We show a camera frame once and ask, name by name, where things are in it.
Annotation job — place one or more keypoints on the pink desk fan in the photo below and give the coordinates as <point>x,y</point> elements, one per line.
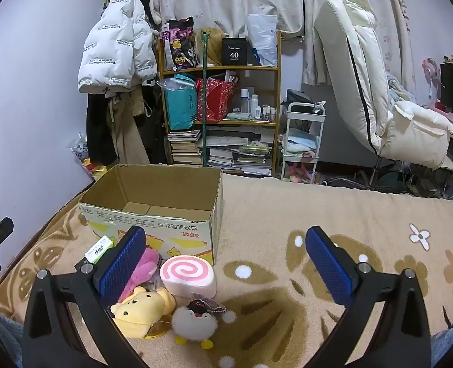
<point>430,67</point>

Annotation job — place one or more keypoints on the yellow plush on shelf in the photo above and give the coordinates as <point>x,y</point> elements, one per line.
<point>213,50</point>

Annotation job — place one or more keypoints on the stack of brown books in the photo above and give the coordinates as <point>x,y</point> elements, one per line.
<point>184,147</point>

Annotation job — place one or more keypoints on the red gift bag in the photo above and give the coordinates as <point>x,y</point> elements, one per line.
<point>215,99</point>

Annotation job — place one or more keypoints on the black box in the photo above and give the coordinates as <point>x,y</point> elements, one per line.
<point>234,53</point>

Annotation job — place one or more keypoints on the black long coat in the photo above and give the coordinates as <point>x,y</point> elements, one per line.
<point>100,130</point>

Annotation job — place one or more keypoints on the small pink plush doll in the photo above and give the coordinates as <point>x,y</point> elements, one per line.
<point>297,172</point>

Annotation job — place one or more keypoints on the white puffer jacket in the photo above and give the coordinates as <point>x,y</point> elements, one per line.
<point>111,46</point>

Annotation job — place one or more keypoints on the group of cosmetic bottles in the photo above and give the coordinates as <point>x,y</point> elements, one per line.
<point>254,105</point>

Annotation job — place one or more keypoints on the green pole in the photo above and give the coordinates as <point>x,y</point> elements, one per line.
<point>203,103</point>

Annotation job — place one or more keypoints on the green white tissue pack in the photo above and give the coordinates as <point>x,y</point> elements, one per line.
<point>98,249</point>

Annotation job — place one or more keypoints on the black hanging garment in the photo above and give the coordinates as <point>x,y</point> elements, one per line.
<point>155,122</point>

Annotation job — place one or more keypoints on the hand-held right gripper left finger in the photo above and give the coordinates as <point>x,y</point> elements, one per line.
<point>123,264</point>

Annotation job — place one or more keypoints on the clear bag of snacks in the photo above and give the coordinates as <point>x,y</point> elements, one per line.
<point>83,151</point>

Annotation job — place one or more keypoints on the light blue cloth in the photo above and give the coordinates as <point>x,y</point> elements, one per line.
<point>299,142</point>

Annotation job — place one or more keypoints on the cardboard box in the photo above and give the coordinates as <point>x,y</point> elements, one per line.
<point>153,184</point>

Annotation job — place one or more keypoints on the wooden shelf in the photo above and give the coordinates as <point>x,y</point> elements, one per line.
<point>219,68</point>

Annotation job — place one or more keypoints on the grey upright mattress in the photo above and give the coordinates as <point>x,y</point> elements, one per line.
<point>364,65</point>

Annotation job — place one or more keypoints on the person's right leg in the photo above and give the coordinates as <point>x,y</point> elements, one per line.
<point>446,343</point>

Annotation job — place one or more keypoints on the person's left leg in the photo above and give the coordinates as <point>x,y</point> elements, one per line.
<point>6,337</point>

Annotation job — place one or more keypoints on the teal shopping bag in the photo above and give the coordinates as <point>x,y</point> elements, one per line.
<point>180,103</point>

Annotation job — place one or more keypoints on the black bag on trolley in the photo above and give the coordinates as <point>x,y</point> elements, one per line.
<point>299,96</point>

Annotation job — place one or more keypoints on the pink plush toy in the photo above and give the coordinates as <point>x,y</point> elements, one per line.
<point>148,264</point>

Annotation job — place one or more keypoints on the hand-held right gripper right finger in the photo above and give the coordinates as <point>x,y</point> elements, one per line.
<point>330,268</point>

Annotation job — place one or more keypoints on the yellow bear plush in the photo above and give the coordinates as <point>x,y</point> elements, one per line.
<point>142,308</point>

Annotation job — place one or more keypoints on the purple patterned bag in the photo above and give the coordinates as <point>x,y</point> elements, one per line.
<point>176,46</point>

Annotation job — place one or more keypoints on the pile of magazines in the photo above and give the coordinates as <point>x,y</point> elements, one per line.
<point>242,157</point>

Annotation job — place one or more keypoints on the white trolley cart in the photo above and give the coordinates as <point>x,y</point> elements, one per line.
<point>303,108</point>

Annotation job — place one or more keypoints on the white fluffy penguin plush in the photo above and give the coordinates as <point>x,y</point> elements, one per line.
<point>192,322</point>

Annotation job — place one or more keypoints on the pink swirl roll plush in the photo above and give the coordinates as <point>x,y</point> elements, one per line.
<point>184,272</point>

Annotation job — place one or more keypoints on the white plastic bag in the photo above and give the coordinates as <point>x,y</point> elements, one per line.
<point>263,38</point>

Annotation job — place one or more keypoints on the person's leg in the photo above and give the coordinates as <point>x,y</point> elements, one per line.
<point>6,337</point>
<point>446,343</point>

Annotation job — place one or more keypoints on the beige coat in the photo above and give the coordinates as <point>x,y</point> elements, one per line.
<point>125,138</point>

